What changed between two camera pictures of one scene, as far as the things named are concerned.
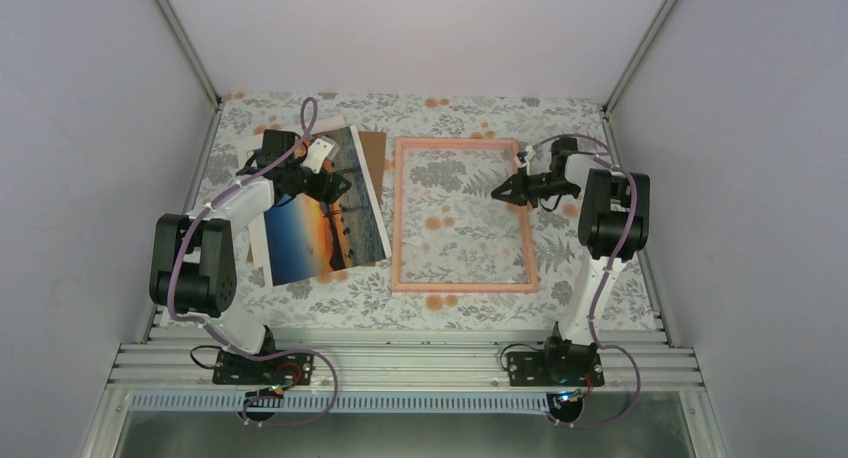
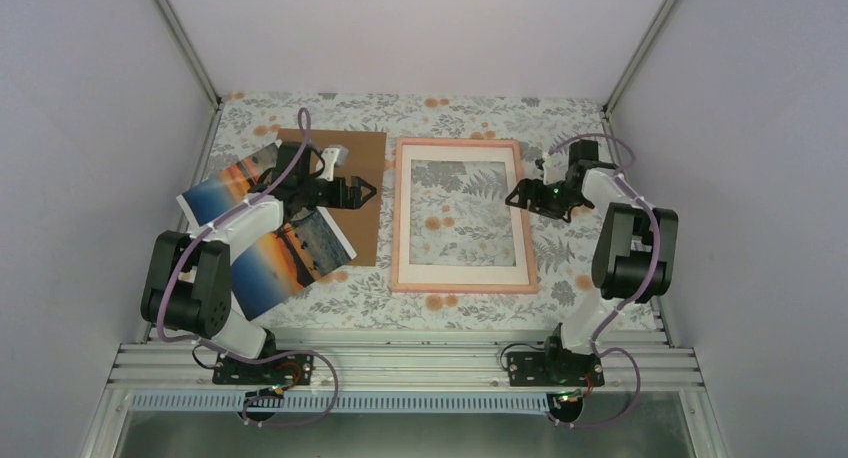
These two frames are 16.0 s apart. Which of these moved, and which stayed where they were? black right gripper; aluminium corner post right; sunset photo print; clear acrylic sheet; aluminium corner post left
Moved: black right gripper; sunset photo print
Stayed: aluminium corner post left; clear acrylic sheet; aluminium corner post right
